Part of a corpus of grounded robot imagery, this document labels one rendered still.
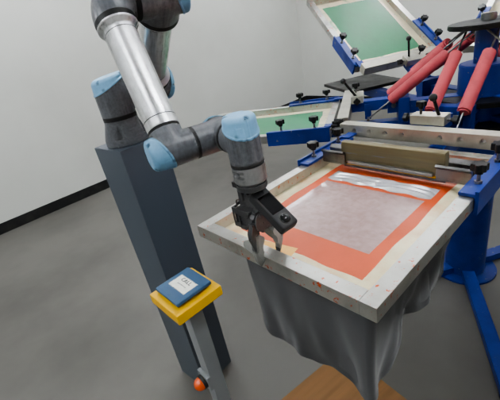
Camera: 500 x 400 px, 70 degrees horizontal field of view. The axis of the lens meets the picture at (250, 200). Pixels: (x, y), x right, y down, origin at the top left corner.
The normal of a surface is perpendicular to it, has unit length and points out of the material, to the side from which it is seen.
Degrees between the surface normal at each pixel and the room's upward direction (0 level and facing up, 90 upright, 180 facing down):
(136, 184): 90
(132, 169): 90
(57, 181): 90
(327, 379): 0
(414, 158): 90
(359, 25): 32
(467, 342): 0
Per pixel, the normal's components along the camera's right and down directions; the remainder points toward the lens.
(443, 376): -0.18, -0.88
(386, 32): -0.04, -0.54
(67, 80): 0.67, 0.22
